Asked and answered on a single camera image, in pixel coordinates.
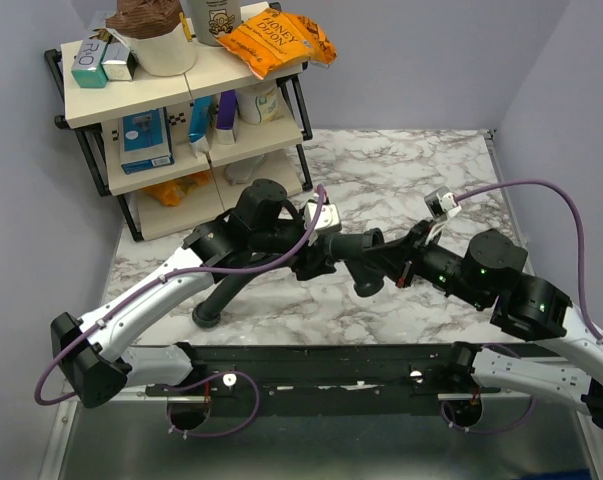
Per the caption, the silver white box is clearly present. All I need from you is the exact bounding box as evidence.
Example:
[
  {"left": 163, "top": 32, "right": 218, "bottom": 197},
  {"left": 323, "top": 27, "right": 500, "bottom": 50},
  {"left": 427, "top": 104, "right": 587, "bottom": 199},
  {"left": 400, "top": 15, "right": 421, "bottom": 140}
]
[{"left": 101, "top": 42, "right": 137, "bottom": 82}]

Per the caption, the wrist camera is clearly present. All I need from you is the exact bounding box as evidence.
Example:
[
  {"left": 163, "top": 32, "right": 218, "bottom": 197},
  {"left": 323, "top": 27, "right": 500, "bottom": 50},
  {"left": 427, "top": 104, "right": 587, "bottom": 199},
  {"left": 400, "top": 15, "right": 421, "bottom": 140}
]
[
  {"left": 424, "top": 186, "right": 461, "bottom": 221},
  {"left": 303, "top": 201, "right": 342, "bottom": 236}
]

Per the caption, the teal white box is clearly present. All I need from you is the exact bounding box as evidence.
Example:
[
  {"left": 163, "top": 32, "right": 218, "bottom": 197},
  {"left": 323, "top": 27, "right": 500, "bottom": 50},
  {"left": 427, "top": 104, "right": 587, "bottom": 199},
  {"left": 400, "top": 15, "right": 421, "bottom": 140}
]
[{"left": 71, "top": 38, "right": 108, "bottom": 89}]

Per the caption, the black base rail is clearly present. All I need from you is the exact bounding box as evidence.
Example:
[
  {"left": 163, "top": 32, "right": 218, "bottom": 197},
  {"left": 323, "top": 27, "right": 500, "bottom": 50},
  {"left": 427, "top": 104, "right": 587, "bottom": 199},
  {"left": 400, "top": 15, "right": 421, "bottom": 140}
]
[{"left": 146, "top": 342, "right": 479, "bottom": 417}]

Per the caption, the blue white tube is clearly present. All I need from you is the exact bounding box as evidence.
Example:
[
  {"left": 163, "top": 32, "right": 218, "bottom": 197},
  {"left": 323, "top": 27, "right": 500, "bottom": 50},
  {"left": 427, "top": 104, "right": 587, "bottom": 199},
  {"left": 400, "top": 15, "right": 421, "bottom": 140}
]
[{"left": 188, "top": 96, "right": 213, "bottom": 156}]

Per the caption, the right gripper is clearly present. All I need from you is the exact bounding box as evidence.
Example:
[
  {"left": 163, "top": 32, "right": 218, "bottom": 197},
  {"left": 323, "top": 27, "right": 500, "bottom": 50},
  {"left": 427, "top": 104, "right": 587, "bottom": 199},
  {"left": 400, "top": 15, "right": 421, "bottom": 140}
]
[{"left": 359, "top": 219, "right": 486, "bottom": 308}]

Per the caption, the blue razor box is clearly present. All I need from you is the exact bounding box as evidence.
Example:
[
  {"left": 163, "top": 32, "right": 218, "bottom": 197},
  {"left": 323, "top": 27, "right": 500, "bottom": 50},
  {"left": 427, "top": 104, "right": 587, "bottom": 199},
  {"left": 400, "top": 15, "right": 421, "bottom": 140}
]
[{"left": 118, "top": 108, "right": 174, "bottom": 175}]

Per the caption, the white yellow cup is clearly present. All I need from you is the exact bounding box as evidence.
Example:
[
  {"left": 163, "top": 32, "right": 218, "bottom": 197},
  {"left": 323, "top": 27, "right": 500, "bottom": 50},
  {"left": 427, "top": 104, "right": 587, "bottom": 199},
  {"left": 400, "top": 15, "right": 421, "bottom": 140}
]
[{"left": 235, "top": 81, "right": 279, "bottom": 125}]

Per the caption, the white skull cup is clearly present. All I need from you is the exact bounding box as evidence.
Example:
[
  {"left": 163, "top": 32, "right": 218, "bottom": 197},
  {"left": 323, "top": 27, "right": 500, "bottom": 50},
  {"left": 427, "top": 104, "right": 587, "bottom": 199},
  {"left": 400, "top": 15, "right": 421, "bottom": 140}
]
[{"left": 187, "top": 0, "right": 242, "bottom": 46}]

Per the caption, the black corrugated hose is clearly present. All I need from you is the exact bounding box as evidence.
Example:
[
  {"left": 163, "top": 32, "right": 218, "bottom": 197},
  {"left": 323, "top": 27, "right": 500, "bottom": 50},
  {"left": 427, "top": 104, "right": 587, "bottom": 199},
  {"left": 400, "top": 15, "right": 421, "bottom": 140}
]
[{"left": 191, "top": 272, "right": 262, "bottom": 330}]

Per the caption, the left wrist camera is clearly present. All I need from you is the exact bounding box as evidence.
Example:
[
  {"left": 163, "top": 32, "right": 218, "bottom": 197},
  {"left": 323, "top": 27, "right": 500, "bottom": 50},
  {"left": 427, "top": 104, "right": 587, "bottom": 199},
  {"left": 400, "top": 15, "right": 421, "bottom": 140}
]
[{"left": 303, "top": 201, "right": 342, "bottom": 236}]

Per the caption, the orange snack bag lower shelf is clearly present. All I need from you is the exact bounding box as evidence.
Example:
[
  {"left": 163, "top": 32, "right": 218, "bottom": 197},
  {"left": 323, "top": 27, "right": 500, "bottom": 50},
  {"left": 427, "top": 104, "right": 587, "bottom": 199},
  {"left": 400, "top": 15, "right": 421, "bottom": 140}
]
[{"left": 142, "top": 171, "right": 211, "bottom": 207}]

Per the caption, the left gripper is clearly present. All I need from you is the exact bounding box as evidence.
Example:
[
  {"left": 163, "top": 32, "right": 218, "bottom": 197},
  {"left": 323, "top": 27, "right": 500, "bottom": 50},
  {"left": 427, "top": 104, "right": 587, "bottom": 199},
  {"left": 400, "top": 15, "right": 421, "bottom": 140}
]
[{"left": 250, "top": 216, "right": 337, "bottom": 282}]

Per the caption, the grey tee pipe fitting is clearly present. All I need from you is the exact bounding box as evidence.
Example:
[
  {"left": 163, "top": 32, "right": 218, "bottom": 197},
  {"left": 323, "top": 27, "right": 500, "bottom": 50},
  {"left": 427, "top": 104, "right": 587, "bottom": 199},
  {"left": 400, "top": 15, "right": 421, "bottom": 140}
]
[{"left": 325, "top": 228, "right": 384, "bottom": 298}]

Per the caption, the purple white tube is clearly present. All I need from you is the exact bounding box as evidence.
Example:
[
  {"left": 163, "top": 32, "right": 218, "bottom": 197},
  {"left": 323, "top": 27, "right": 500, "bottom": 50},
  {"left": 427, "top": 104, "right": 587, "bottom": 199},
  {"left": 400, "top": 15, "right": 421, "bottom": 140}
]
[{"left": 215, "top": 90, "right": 237, "bottom": 145}]

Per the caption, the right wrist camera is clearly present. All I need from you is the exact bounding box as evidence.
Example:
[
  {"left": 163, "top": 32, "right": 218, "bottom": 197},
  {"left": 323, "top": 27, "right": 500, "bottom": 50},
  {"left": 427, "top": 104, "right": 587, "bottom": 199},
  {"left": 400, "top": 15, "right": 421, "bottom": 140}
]
[{"left": 424, "top": 186, "right": 461, "bottom": 221}]

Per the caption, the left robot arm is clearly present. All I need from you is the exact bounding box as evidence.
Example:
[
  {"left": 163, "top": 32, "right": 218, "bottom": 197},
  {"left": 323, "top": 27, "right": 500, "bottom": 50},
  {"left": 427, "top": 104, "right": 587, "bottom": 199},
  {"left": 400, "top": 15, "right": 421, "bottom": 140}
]
[{"left": 51, "top": 179, "right": 341, "bottom": 408}]

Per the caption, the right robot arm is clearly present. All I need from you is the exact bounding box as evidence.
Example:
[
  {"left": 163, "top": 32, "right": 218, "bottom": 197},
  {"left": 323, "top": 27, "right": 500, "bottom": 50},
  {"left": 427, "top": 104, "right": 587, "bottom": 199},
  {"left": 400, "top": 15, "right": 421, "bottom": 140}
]
[{"left": 363, "top": 221, "right": 603, "bottom": 430}]

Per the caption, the beige black shelf rack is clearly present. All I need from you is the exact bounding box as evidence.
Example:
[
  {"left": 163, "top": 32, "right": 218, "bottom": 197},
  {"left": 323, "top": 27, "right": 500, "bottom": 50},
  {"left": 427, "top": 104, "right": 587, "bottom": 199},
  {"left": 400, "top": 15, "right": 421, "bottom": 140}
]
[{"left": 44, "top": 42, "right": 312, "bottom": 242}]

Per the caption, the orange honey dijon chip bag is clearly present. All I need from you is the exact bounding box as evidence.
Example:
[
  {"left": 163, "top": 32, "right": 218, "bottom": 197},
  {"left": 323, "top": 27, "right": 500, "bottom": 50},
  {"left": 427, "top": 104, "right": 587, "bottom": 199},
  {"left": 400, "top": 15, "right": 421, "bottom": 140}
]
[{"left": 217, "top": 8, "right": 337, "bottom": 80}]

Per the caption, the grey white item lower shelf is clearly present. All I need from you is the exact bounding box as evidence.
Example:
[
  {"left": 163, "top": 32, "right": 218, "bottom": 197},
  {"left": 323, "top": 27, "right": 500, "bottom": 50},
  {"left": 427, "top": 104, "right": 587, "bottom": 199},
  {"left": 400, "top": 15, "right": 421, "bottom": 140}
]
[{"left": 224, "top": 154, "right": 265, "bottom": 185}]

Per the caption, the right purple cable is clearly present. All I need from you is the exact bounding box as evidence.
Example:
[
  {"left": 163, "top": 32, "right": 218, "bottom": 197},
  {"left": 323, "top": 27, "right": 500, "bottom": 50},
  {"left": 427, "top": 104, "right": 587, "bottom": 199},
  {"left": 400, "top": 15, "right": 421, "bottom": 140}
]
[{"left": 440, "top": 179, "right": 603, "bottom": 435}]

